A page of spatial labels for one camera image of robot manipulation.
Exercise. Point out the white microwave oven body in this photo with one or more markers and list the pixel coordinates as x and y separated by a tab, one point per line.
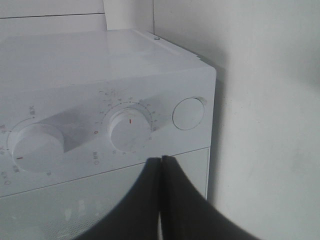
77	81

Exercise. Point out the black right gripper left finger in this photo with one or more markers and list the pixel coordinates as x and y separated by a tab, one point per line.
136	216

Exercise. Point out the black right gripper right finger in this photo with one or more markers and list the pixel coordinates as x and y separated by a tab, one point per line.
186	214

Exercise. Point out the white dial knob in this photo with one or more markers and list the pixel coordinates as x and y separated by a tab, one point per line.
37	148
128	129

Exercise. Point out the round white door button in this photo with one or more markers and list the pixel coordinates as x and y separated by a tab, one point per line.
188	113

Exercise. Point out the white microwave door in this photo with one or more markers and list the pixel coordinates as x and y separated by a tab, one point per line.
62	205

